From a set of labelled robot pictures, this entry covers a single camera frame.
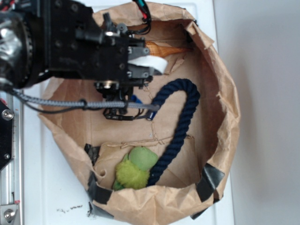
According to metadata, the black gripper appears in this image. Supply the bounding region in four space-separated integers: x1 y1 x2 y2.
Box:
43 0 162 98

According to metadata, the crumpled white paper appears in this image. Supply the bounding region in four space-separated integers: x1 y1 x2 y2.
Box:
128 55 168 74

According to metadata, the green plush toy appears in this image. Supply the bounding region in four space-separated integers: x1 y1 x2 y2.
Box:
112 146 158 191

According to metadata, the brown paper bag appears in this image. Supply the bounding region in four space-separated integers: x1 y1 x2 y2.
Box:
40 2 240 225

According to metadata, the dark blue rope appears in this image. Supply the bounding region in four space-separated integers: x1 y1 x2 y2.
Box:
146 79 201 188

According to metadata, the grey braided cable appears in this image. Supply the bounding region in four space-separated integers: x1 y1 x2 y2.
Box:
9 89 161 112

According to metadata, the black octagonal mount plate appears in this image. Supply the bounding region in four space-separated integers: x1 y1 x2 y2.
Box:
0 98 14 171

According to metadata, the aluminium frame rail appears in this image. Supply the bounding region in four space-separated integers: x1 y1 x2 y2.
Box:
0 91 24 225

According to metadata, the metal corner bracket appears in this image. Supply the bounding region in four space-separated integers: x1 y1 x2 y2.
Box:
0 204 20 225

